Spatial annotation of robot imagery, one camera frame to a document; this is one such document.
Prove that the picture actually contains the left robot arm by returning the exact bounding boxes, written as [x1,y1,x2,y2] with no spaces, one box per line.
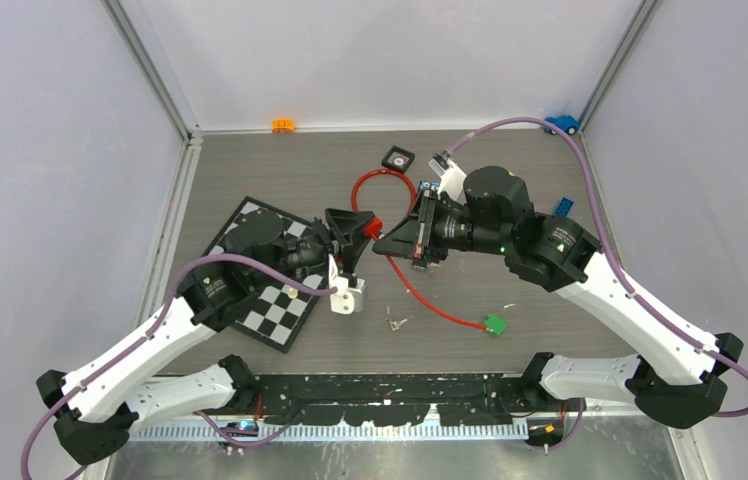
[36,208,381,466]

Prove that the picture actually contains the black square framed box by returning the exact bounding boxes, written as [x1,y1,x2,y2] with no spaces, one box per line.
[381,145,416,174]

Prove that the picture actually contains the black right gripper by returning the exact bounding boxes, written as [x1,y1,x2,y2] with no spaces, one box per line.
[373,189,509,264]

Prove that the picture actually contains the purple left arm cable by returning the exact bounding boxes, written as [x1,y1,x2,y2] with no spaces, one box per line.
[20,253,340,480]

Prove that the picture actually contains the silver keys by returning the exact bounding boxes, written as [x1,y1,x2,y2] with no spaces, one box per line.
[384,306,412,332]

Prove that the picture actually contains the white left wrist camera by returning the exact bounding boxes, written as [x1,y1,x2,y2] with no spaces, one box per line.
[327,255,367,315]

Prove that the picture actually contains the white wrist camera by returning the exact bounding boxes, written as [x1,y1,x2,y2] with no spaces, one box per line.
[429,151,467,201]
[327,255,367,315]

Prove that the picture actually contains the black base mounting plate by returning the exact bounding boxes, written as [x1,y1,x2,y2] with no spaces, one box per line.
[193,372,587,429]

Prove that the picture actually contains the dark green cube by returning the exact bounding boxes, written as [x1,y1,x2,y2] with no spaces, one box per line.
[483,314,508,338]

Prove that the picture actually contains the black white checkerboard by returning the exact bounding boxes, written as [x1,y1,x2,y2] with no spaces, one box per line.
[203,196,318,353]

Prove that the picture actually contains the blue toy car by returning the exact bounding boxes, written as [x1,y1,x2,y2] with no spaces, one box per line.
[545,115,580,136]

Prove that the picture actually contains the small red cable padlock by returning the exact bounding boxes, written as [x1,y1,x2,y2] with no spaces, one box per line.
[361,218,489,331]

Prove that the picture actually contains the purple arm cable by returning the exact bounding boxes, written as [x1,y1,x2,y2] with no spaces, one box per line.
[445,117,748,420]
[20,253,340,480]

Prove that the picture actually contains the red cable lock chrome cylinder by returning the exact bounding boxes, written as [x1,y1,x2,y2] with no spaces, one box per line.
[350,168,418,227]

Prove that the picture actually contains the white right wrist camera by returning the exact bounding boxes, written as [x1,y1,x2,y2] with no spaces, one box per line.
[429,151,467,201]

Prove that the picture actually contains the small black cable padlock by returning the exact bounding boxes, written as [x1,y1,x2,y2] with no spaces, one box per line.
[411,259,440,274]

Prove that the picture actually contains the blue lego brick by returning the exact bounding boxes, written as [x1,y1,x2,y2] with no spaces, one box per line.
[553,197,574,217]

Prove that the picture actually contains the orange toy car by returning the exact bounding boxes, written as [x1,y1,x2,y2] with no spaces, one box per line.
[271,117,296,134]

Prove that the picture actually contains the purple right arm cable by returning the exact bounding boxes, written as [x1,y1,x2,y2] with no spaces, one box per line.
[445,117,748,420]

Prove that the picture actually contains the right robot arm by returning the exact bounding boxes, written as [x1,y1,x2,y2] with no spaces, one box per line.
[373,166,743,429]

